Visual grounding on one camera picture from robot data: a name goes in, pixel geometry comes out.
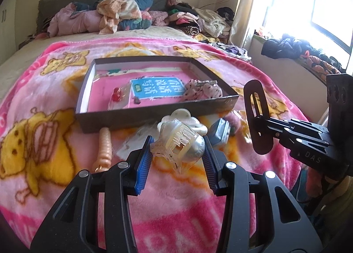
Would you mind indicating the blue printed card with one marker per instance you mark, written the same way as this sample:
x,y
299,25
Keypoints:
x,y
157,86

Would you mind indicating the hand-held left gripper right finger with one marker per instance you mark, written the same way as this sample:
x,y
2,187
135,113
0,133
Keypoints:
x,y
210,166

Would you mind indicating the pink plush quilt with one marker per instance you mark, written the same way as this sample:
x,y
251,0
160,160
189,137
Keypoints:
x,y
74,20

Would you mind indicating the white hair claw clip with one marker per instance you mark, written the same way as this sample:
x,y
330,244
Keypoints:
x,y
179,116

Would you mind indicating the orange and cream cloth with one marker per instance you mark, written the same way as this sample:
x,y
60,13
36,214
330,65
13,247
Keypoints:
x,y
118,10

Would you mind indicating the small blue box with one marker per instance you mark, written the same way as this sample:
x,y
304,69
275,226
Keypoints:
x,y
219,133

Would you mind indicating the cream curtain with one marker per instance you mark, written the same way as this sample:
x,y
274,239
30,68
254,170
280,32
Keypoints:
x,y
245,7

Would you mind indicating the dark floral quilt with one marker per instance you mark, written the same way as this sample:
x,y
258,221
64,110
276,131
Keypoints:
x,y
138,12

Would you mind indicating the clear plastic packet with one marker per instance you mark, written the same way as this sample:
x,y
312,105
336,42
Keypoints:
x,y
129,144

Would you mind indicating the cream wardrobe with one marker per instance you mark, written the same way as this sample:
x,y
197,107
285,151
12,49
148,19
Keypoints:
x,y
8,16

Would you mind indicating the window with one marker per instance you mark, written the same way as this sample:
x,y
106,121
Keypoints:
x,y
311,2

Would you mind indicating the bed with beige sheet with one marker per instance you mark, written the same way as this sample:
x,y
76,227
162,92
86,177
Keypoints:
x,y
30,46

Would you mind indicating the pile of mixed clothes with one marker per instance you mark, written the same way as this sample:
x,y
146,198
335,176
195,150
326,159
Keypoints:
x,y
198,20

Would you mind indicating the clear plastic hair claw clip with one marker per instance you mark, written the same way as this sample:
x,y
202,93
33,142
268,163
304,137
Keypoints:
x,y
180,145

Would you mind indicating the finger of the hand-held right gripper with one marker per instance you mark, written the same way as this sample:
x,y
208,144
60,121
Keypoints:
x,y
264,134

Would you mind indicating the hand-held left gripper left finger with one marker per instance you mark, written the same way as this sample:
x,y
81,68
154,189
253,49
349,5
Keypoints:
x,y
144,164

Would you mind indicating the polka dot scrunchie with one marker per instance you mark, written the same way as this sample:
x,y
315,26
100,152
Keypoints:
x,y
202,90

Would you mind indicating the orange spiral hair clip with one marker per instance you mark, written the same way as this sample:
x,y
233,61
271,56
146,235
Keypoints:
x,y
104,145

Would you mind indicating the dark clothes on windowsill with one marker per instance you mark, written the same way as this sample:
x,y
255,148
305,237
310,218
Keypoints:
x,y
292,46

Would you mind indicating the red hair accessory in packet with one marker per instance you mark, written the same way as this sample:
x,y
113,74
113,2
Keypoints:
x,y
118,95

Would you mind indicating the shallow cardboard box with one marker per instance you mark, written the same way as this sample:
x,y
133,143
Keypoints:
x,y
115,116

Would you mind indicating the pink printed blanket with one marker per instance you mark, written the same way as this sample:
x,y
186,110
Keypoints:
x,y
55,82

